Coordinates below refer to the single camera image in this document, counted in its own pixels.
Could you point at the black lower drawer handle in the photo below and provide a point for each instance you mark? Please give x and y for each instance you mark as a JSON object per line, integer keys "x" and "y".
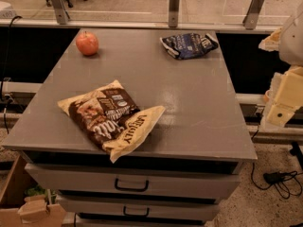
{"x": 136, "y": 212}

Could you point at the black upper drawer handle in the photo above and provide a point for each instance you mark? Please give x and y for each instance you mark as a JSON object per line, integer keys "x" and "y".
{"x": 131, "y": 186}

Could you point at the grey drawer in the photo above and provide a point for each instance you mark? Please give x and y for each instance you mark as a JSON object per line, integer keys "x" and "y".
{"x": 134, "y": 181}
{"x": 158, "y": 209}

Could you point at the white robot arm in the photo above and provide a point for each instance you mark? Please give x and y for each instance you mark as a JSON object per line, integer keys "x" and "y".
{"x": 290, "y": 47}

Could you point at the black drawer handle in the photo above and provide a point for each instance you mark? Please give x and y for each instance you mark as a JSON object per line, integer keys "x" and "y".
{"x": 131, "y": 186}
{"x": 136, "y": 212}

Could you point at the white round object top left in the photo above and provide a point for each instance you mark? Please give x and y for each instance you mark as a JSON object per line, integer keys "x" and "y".
{"x": 6, "y": 10}

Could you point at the right metal railing post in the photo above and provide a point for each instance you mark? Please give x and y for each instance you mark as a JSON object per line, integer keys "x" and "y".
{"x": 251, "y": 18}

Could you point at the left metal railing post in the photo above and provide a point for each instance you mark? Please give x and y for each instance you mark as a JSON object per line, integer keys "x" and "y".
{"x": 60, "y": 12}

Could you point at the upper grey drawer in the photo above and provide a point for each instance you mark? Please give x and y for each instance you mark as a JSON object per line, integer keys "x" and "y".
{"x": 134, "y": 181}

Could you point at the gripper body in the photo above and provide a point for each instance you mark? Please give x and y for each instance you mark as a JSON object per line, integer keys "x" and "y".
{"x": 293, "y": 41}

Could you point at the cardboard box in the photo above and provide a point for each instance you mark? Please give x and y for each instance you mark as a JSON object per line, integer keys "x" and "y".
{"x": 18, "y": 210}

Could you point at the middle metal railing post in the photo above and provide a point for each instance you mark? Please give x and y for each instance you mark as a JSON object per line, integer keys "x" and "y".
{"x": 173, "y": 13}

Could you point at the lower grey drawer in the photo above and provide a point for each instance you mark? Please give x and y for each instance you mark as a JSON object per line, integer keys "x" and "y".
{"x": 158, "y": 209}

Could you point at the black power adapter with cable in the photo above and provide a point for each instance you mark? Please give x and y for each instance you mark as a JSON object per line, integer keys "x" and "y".
{"x": 278, "y": 180}

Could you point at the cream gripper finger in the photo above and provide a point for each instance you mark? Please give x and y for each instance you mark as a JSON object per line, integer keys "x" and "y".
{"x": 271, "y": 42}
{"x": 275, "y": 116}

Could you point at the red apple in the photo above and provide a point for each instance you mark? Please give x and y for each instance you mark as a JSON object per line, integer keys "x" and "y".
{"x": 87, "y": 43}

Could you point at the orange tape roll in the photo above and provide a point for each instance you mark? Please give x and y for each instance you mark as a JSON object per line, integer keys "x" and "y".
{"x": 267, "y": 96}

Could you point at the brown and cream chip bag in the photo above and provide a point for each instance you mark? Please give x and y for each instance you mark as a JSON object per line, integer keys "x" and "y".
{"x": 111, "y": 119}

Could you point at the metal railing post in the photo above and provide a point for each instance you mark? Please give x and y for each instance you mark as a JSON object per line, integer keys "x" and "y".
{"x": 60, "y": 12}
{"x": 173, "y": 13}
{"x": 251, "y": 18}

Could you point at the blue crumpled snack bag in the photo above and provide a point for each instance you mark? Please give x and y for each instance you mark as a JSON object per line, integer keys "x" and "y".
{"x": 189, "y": 46}

